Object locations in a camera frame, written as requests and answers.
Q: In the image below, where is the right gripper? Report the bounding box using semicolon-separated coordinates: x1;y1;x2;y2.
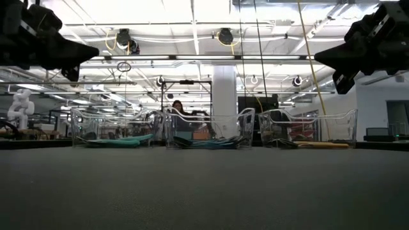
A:
314;0;409;95

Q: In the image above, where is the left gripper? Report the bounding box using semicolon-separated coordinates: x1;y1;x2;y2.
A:
0;0;100;82

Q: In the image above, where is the teal handle silver spoon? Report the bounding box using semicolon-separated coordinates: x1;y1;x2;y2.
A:
120;134;155;142
76;136;142;149

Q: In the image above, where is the clear plastic bin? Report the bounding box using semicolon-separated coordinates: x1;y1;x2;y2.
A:
258;108;359;148
163;107;256;150
70;107;166;148

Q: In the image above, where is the white humanoid robot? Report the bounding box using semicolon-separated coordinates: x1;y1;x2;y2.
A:
6;88;35;129

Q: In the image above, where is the black monitor screen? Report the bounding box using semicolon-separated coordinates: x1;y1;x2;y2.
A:
238;95;279;113

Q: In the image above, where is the person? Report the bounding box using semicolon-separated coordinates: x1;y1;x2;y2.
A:
171;100;196;132

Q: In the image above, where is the white building column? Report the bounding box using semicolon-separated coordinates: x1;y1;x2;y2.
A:
212;65;239;141

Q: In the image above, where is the ceiling light strip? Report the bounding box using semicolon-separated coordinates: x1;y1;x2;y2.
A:
91;54;316;61

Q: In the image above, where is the orange box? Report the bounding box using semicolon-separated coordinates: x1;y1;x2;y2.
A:
191;131;210;141

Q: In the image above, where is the black table mat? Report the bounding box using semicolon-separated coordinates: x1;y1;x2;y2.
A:
0;145;409;230

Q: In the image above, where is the yellow hanging cable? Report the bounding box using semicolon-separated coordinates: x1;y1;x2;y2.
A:
296;0;330;138

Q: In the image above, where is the black ceiling cable reel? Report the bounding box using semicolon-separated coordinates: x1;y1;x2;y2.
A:
114;27;141;55
218;27;235;46

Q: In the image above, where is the black camera rig frame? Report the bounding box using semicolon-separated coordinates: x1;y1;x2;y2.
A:
160;79;213;112

